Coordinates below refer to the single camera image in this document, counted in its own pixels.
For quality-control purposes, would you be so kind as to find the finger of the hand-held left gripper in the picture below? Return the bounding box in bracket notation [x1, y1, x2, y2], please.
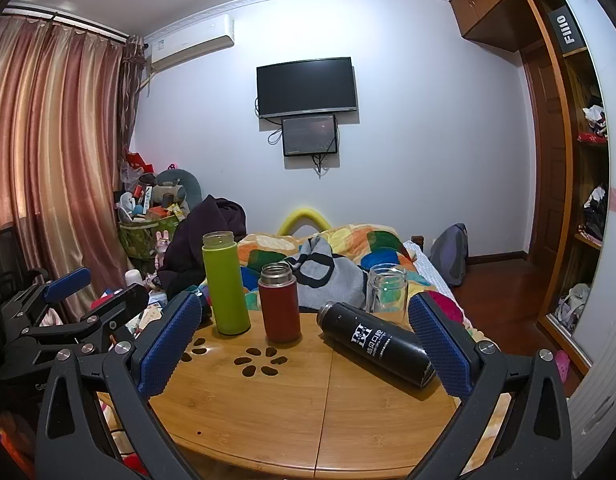
[0, 266, 92, 332]
[23, 282, 150, 361]

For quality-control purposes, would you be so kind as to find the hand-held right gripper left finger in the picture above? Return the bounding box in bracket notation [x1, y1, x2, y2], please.
[34, 291, 204, 480]

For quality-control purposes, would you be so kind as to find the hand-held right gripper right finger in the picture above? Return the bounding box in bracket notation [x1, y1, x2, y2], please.
[407, 291, 572, 480]

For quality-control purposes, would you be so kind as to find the black cup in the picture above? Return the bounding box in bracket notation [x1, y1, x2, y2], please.
[316, 301, 436, 389]

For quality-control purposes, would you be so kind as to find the clear glass cup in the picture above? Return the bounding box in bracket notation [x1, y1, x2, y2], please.
[366, 265, 412, 328]

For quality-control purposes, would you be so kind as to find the green cup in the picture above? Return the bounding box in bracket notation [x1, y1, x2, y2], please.
[202, 231, 252, 336]

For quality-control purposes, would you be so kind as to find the red cup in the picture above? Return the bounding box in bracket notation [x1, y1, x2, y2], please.
[258, 262, 303, 343]

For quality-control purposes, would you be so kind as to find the green basket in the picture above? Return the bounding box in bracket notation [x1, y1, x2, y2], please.
[119, 214, 182, 262]

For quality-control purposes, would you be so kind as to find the pink bunny toy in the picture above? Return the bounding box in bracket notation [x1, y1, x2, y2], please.
[155, 230, 172, 267]

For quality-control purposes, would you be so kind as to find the grey backpack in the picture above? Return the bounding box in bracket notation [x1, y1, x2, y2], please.
[429, 223, 470, 287]

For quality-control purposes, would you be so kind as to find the dark purple jacket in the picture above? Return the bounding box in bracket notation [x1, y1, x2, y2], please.
[157, 194, 248, 302]

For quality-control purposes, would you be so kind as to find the pink curtain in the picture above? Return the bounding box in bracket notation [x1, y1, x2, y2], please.
[0, 10, 132, 321]

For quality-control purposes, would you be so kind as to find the grey black striped cloth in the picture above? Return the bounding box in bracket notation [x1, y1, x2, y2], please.
[282, 235, 370, 309]

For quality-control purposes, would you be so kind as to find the colourful patchwork blanket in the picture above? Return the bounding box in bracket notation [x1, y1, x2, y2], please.
[198, 227, 470, 333]

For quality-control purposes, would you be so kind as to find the grey plush toy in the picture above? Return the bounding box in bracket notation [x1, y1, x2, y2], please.
[154, 167, 202, 212]

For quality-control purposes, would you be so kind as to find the yellow foam tube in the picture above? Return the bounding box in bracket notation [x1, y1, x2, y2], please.
[277, 208, 335, 237]

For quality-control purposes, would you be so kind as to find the patterned brown curtain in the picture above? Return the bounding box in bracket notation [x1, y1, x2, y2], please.
[120, 35, 150, 161]

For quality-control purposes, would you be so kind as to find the wooden door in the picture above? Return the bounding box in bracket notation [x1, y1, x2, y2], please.
[520, 47, 573, 262]

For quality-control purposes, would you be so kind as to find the wooden wardrobe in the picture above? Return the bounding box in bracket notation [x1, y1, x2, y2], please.
[518, 0, 616, 378]

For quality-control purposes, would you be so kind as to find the curtain rod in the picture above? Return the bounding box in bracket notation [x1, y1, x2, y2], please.
[3, 2, 132, 39]

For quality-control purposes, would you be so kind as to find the white air conditioner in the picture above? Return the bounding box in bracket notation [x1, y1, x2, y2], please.
[147, 14, 236, 74]

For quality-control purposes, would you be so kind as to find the black storage box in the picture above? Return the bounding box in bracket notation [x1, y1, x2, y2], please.
[547, 5, 588, 57]

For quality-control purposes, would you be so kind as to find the wooden overhead cabinet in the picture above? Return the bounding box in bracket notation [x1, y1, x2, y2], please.
[449, 0, 564, 54]

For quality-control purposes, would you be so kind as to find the small black wall monitor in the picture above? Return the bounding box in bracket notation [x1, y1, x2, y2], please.
[281, 114, 338, 157]

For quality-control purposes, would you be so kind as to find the black wall television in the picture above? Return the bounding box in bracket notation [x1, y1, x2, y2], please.
[256, 57, 359, 120]

